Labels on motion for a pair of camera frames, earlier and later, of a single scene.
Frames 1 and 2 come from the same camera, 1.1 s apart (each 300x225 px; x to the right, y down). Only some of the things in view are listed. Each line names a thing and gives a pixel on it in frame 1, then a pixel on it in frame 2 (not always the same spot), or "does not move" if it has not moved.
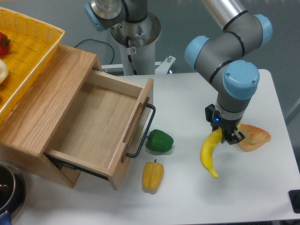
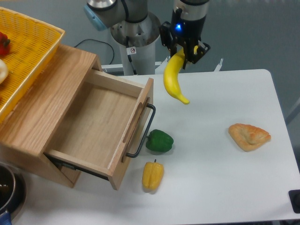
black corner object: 294,196 does not move
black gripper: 228,127 -> 186,33
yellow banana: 209,143 -> 172,70
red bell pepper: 4,43 does not move
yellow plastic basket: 33,42 does not move
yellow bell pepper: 152,175 does not move
